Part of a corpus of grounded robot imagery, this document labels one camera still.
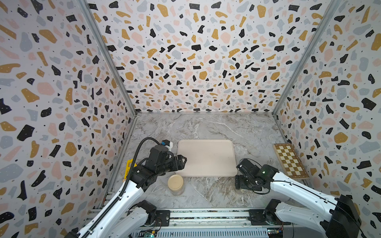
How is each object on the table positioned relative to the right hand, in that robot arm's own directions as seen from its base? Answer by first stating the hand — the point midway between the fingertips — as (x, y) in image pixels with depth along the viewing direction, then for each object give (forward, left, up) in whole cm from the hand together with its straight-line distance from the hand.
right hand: (241, 185), depth 80 cm
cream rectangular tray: (+20, +18, -6) cm, 27 cm away
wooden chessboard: (+17, -34, -3) cm, 38 cm away
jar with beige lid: (-3, +34, +6) cm, 35 cm away
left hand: (+7, +31, +15) cm, 35 cm away
